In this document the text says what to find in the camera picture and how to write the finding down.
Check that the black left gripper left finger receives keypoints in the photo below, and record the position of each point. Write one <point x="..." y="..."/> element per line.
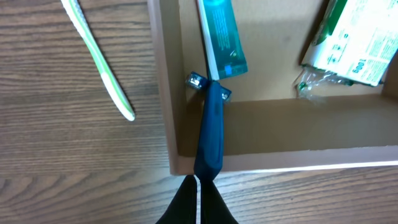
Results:
<point x="183" y="207"/>

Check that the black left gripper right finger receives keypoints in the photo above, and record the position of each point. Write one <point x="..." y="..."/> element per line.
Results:
<point x="213" y="207"/>

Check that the small toothpaste tube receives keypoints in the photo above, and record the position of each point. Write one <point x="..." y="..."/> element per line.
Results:
<point x="224" y="52"/>

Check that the white green soap pack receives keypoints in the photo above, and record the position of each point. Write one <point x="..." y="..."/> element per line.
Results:
<point x="354" y="45"/>

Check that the green white toothbrush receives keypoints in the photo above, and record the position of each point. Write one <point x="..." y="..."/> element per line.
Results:
<point x="76" y="15"/>

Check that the white open cardboard box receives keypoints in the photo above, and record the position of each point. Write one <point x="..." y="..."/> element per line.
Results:
<point x="266" y="125"/>

